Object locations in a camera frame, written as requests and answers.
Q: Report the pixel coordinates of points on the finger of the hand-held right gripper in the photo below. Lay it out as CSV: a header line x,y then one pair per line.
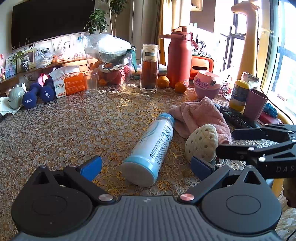
x,y
233,151
277,132

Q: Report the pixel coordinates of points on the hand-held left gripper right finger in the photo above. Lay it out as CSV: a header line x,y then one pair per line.
x,y
201,168

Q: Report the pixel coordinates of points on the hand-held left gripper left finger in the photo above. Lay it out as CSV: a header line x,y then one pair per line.
x,y
91,168

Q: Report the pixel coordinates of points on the cream dotted sponge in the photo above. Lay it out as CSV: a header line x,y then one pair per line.
x,y
201,141

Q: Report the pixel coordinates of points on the pink fluffy towel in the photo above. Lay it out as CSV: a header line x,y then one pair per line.
x,y
198,113

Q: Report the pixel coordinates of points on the white and blue plastic bottle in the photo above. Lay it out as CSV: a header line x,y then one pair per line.
x,y
150,148

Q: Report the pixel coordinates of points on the red notebook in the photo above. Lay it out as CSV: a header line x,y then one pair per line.
x,y
270,120

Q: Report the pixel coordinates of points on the blue cloth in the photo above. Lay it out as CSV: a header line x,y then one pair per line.
x,y
271,110

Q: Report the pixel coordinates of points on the black remote control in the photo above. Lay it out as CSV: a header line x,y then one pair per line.
x,y
233,117

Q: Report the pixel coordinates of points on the mauve plastic cup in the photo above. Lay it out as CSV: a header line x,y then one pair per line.
x,y
254,104

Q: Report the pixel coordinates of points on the yellow jar with blue label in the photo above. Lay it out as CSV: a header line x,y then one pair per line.
x,y
239,97

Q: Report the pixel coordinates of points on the pink bowl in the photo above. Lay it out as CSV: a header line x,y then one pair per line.
x,y
205,90

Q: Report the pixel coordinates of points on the tangerine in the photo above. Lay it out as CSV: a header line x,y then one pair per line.
x,y
163,81
180,87

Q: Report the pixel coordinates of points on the clear drinking glass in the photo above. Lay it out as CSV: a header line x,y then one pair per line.
x,y
90,83

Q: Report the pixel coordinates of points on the orange and white carton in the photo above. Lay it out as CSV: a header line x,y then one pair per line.
x,y
71,84

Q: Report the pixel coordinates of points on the blue dumbbell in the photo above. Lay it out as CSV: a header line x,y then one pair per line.
x,y
47,92
30,99

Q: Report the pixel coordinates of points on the orange storage box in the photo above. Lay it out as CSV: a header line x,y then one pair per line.
x,y
203,63

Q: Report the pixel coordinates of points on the bag of oranges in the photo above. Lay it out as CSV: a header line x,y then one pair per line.
x,y
113,75

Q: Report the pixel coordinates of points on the yellow giraffe toy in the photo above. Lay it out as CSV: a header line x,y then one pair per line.
x,y
251,34

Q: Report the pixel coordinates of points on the pale green round case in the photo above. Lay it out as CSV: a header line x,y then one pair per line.
x,y
16,97

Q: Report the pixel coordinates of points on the white cloth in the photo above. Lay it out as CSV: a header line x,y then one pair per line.
x,y
7,107

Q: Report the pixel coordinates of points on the wooden sideboard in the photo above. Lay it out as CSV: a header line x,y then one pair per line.
x,y
71,63

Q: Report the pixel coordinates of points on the red thermos jug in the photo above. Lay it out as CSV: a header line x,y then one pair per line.
x,y
179,60

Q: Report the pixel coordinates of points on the glass tea bottle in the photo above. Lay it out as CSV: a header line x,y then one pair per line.
x,y
149,69

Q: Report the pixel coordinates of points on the teal carton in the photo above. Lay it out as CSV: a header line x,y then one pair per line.
x,y
133,58

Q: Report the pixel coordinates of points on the clear plastic bag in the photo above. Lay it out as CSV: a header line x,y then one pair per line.
x,y
44,59

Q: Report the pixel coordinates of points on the bag of fruit with bowl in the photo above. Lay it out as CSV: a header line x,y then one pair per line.
x,y
111,49

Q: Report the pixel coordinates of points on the small potted plant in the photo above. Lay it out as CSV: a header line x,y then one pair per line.
x,y
24,63

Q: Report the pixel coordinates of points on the pink plush toy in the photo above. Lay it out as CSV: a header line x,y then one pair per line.
x,y
1,67

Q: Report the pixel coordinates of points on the yellow curtain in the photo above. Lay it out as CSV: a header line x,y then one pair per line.
x,y
163,23

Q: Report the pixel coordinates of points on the green potted tree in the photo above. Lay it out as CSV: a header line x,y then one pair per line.
x,y
98,20

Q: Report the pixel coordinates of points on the black television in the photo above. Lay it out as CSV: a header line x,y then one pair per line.
x,y
50,18

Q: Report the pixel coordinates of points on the photo frame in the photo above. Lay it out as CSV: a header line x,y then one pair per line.
x,y
10,67

